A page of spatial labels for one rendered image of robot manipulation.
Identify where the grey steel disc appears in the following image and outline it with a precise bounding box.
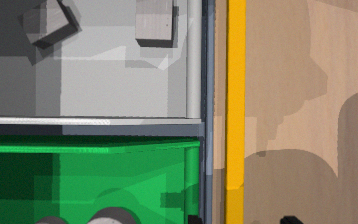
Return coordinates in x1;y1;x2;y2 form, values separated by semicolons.
35;216;66;224

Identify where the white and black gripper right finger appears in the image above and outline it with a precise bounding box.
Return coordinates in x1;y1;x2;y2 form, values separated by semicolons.
280;216;303;224

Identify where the green bin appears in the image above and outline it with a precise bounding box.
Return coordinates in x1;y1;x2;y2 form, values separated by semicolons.
0;135;200;224

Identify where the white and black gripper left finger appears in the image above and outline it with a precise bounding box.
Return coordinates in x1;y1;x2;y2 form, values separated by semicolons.
188;215;203;224

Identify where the grey metal disc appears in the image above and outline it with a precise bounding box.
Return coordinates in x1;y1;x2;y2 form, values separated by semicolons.
86;207;136;224

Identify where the yellow vertical bar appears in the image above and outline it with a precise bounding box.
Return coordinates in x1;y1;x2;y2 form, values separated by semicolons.
224;0;246;224

